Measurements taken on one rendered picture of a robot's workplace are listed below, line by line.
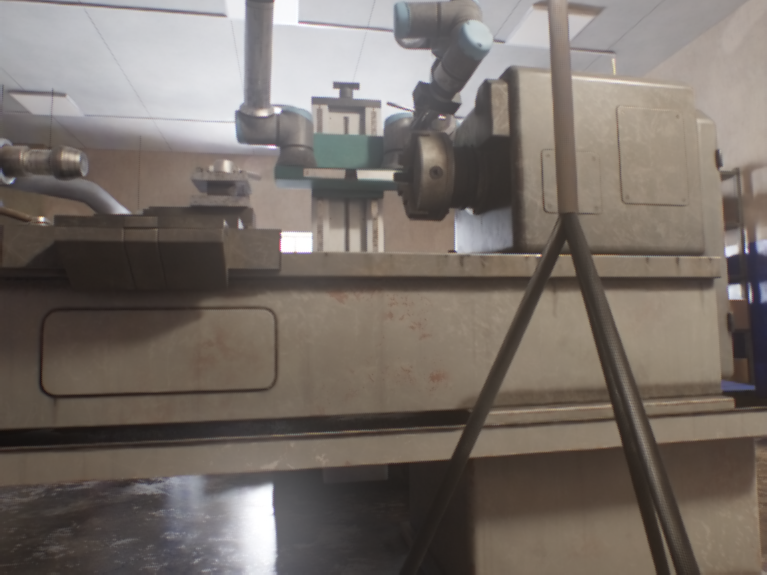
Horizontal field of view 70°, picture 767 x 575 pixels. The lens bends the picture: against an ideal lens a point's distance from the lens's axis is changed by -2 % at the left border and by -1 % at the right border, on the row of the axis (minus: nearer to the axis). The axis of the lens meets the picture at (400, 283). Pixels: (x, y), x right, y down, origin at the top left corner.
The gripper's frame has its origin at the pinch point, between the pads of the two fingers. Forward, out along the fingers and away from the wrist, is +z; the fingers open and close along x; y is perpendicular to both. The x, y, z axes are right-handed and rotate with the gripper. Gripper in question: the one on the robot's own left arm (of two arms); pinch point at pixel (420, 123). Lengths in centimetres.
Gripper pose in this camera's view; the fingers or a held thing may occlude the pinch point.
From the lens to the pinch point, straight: 169.6
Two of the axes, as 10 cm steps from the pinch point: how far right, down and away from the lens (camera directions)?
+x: 9.1, 0.9, 4.1
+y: 1.0, 8.9, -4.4
